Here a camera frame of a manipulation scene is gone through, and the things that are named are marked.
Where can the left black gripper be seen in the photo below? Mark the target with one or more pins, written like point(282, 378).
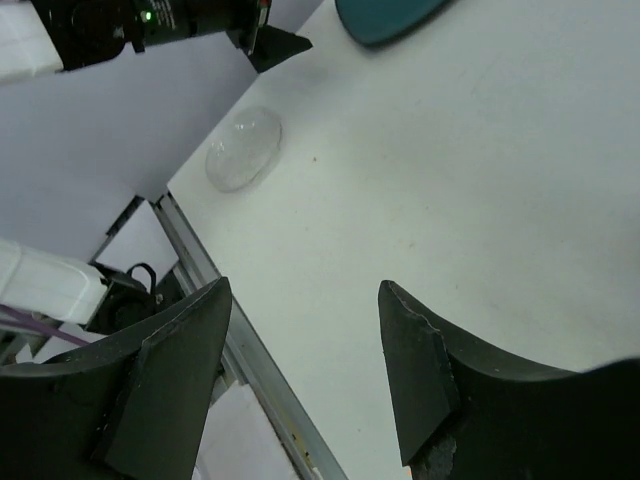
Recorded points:
point(168, 21)

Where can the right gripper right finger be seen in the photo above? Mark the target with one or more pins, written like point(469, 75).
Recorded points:
point(466, 409)

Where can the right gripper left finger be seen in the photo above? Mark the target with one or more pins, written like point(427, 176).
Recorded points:
point(130, 406)

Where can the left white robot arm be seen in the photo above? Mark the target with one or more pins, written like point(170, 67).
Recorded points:
point(40, 38)

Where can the teal square plate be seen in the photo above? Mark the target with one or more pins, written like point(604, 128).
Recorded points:
point(371, 23)

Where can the aluminium table front rail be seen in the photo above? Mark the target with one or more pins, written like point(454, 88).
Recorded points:
point(245, 357)

